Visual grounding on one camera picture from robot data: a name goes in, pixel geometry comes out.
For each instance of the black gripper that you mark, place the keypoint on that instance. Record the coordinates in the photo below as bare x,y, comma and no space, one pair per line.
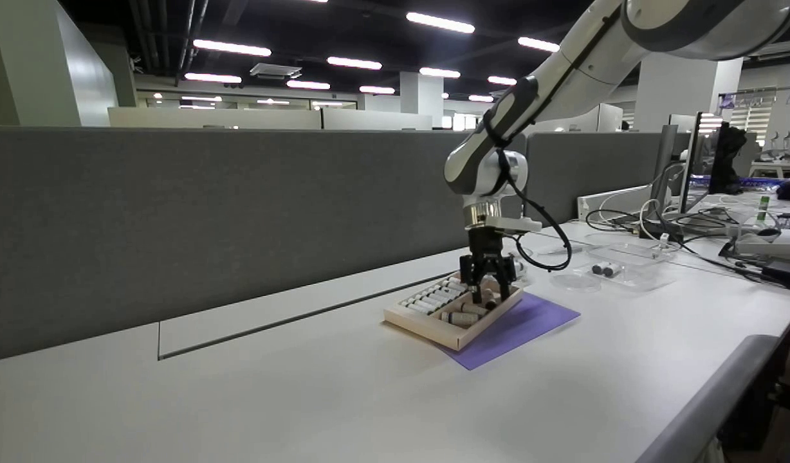
484,242

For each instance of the large vial with yellowish label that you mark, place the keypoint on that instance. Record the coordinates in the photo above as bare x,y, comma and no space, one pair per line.
490,297

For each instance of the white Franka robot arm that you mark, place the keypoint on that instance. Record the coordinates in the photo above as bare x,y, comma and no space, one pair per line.
583,67

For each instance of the wooden tray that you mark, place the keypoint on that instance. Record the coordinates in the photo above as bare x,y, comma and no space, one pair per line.
436,330

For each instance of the small white vial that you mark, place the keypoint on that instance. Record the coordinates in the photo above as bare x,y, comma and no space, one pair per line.
462,305
467,319
594,268
611,270

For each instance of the purple paper mat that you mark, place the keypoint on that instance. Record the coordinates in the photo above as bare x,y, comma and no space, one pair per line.
518,330

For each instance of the white power strip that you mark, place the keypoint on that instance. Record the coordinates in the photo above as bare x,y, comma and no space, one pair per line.
612,201

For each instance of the ceiling tube light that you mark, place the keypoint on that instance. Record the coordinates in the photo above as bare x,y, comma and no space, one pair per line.
352,62
437,72
538,44
437,22
230,48
211,77

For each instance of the grey computer monitor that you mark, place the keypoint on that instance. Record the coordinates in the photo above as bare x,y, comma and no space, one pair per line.
673,164

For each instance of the small plastic bottle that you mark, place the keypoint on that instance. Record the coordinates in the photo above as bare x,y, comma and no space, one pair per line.
763,211

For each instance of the ceiling air vent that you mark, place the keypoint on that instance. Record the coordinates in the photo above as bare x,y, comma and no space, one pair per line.
275,70

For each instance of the grey desk partition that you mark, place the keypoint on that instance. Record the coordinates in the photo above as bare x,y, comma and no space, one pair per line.
195,214

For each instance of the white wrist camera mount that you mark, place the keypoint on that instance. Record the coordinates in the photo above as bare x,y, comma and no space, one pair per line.
500,219

